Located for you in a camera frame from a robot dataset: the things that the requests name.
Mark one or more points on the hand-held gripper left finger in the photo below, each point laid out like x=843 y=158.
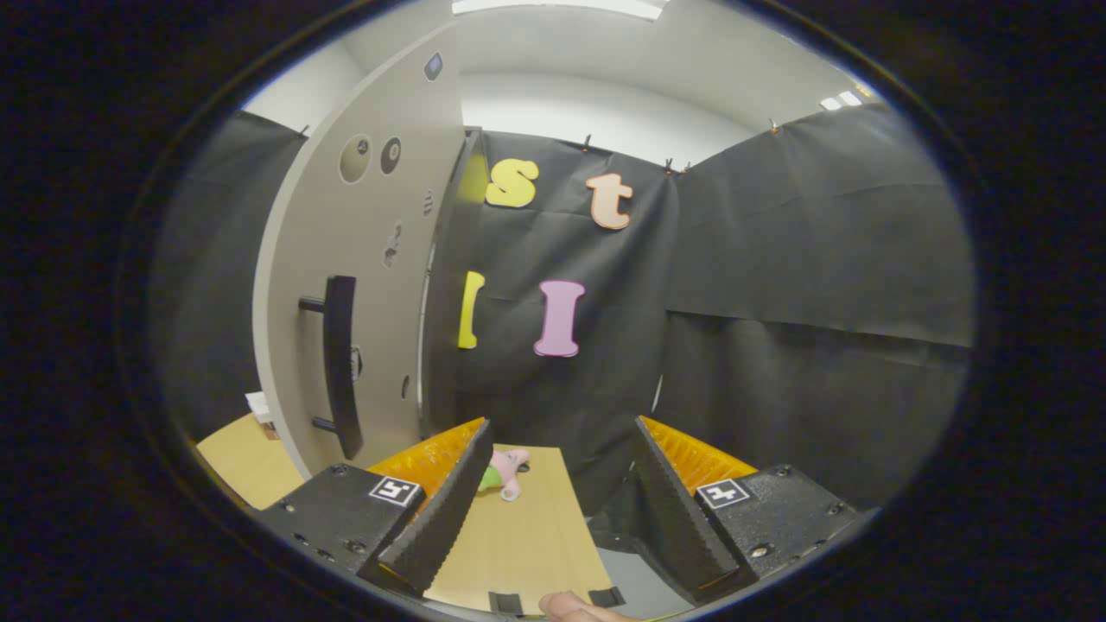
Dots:
x=445 y=514

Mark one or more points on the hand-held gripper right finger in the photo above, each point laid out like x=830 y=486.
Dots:
x=678 y=518

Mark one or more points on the grey shoe cabinet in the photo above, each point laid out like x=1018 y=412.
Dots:
x=442 y=363

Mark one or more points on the beige shoe cabinet door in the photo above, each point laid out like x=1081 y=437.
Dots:
x=363 y=242

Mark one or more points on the pink plush toy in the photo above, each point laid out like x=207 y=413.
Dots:
x=505 y=466

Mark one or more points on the brown book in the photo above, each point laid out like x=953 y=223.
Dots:
x=270 y=430

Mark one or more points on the white book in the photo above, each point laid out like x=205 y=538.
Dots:
x=259 y=406

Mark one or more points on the black backdrop cloth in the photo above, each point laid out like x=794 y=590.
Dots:
x=778 y=259

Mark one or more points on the small ceiling light panel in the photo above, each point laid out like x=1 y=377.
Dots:
x=842 y=98

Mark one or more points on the long ceiling light panel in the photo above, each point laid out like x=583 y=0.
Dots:
x=557 y=7

